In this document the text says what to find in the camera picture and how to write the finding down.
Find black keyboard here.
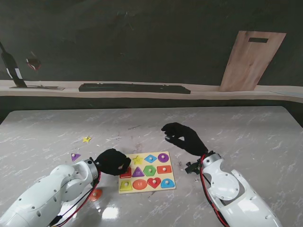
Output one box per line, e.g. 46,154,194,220
78,82,191,95

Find black bottle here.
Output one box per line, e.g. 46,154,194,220
0,42,28,88

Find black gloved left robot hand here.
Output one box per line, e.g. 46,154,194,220
94,148,132,177

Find yellow trapezoid puzzle piece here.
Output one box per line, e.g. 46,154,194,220
119,181,134,192

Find orange oval puzzle piece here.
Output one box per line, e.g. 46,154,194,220
89,188,103,201

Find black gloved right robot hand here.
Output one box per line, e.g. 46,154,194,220
160,122,209,157

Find thin flat wooden plate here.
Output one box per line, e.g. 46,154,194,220
9,85,66,91

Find blue dome puzzle piece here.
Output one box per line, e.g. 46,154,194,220
160,179,175,189

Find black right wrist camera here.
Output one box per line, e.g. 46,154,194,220
185,160,202,175

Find right arm red black cables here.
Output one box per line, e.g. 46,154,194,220
200,156,229,227

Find left arm red black cables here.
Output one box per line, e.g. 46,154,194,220
47,171,102,227

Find red square puzzle piece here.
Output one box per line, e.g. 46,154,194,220
120,166,133,179

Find wooden cutting board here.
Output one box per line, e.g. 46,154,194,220
218,30,287,92

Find arm red black cables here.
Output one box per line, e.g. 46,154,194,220
47,171,102,227
200,156,229,227

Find long wooden shelf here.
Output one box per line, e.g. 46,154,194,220
0,79,303,104

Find wooden shape puzzle board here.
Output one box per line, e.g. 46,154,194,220
118,151,177,195

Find red heart puzzle piece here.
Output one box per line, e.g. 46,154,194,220
147,177,162,189

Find orange rectangle puzzle piece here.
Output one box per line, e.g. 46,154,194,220
156,165,172,175

